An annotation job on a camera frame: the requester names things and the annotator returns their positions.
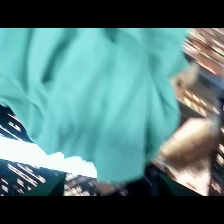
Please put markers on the teal shirt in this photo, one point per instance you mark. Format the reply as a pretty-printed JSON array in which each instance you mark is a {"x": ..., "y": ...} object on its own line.
[{"x": 100, "y": 100}]

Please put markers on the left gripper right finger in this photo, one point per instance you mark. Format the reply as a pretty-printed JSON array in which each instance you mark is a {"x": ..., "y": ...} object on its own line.
[{"x": 170, "y": 189}]

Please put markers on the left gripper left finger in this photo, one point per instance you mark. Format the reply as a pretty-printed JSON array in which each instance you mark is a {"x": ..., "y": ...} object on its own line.
[{"x": 52, "y": 188}]

